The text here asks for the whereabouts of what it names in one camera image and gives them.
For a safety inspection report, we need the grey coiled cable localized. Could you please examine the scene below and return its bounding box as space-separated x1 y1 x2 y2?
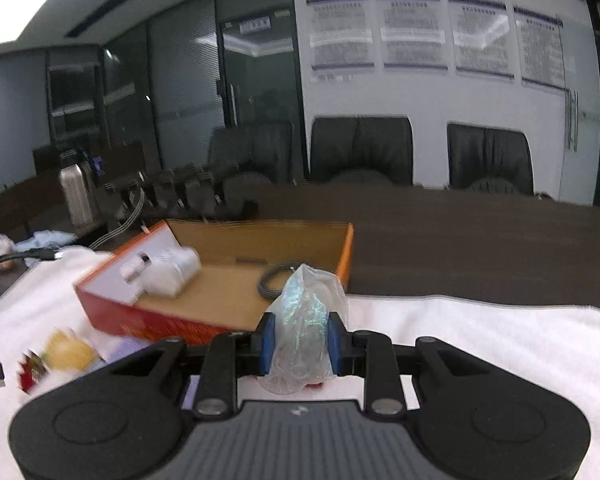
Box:
256 261 306 302

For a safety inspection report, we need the dark glass door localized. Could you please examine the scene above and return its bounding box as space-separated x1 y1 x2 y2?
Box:
215 0 303 161

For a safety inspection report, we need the yellow round item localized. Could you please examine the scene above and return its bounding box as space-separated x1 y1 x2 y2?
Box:
45 327 101 373

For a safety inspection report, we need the white charger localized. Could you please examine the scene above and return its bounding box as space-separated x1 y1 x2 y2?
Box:
119 246 202 297

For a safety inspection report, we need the row of dark devices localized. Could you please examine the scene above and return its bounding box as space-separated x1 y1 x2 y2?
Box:
102 162 261 222

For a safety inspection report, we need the steel thermos bottle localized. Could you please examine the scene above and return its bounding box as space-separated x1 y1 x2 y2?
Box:
59 149 101 228

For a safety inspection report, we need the white cable bundle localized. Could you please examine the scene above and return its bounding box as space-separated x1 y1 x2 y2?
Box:
87 187 147 251

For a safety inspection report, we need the dark wooden desktop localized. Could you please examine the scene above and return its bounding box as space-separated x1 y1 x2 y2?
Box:
0 180 600 312

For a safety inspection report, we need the black office chair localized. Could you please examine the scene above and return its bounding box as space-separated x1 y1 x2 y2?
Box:
207 120 306 187
446 122 535 195
310 116 414 186

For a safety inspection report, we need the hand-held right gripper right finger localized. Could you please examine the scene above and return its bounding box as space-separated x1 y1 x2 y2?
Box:
327 311 506 421

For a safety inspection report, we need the orange cardboard box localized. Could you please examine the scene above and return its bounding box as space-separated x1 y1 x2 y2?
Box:
74 219 355 348

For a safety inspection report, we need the white towel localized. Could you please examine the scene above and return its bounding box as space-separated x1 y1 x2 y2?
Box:
0 245 600 480

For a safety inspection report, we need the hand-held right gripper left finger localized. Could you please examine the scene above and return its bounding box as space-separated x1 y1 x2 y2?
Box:
97 312 276 421

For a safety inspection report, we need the wall poster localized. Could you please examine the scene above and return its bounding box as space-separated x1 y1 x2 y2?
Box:
305 0 376 72
514 5 566 92
376 0 448 72
447 0 515 81

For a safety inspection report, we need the red packet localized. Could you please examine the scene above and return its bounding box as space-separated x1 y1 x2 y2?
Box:
17 352 49 392

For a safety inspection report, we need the crumpled tissue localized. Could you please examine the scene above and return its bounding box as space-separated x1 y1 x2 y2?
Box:
0 230 79 261

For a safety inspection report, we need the clear plastic bag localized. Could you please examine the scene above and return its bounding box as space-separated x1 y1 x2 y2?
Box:
257 262 349 396

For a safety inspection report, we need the metal door handle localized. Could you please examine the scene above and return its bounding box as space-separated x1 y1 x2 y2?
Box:
565 89 580 152

